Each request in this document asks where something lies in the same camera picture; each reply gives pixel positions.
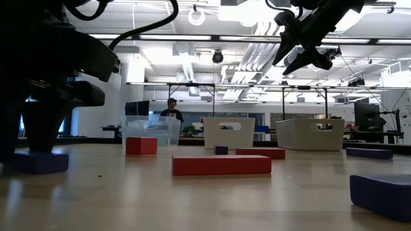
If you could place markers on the black ceiling fixture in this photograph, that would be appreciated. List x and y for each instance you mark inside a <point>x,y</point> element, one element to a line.
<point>335,51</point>

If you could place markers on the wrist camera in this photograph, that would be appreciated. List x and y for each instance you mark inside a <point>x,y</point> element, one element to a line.
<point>285,22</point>
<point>96,61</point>

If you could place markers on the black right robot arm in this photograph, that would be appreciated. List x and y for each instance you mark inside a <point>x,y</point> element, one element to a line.
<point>337,6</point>

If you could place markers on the black overhead camera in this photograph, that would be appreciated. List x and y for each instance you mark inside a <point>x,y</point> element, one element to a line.
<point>217,57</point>

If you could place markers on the LED light bar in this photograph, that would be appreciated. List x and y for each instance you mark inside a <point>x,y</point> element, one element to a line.
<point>173,37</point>

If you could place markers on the black computer monitor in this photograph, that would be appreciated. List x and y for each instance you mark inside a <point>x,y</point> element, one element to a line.
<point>137,108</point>
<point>367,115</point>

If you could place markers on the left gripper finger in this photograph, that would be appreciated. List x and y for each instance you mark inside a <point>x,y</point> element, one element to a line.
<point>8,128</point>
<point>41,128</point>

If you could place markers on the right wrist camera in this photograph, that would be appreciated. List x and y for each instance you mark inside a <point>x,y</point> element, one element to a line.
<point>285,22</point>

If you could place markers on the purple block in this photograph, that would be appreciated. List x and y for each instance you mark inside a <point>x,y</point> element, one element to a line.
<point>369,153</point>
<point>382,195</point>
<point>40,163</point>
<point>221,150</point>

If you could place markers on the green object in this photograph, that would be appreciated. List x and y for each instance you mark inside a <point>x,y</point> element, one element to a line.
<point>189,131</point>

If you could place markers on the black gantry frame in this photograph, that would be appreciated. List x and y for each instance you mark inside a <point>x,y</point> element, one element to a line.
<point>326,102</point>
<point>191,84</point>

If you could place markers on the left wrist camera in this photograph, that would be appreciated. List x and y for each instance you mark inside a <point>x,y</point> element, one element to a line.
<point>96,61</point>

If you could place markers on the blue box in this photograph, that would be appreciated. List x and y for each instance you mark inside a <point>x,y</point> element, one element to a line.
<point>261,129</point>

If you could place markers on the small background desk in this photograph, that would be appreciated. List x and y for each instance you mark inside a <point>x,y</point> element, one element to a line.
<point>110,128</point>

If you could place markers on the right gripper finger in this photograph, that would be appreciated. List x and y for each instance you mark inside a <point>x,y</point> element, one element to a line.
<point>285,45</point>
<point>313,59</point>

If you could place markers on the clear plastic bin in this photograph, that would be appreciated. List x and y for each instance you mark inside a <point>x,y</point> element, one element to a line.
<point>151,131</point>

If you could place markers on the red block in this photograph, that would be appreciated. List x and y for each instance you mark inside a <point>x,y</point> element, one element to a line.
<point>221,165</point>
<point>260,153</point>
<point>141,146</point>

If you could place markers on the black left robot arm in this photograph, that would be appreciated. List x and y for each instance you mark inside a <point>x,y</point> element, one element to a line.
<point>25,9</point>

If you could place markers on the person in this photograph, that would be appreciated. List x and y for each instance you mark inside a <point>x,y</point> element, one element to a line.
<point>172,112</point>

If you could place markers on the black track spotlights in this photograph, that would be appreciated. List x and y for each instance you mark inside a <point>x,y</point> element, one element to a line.
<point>356,82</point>

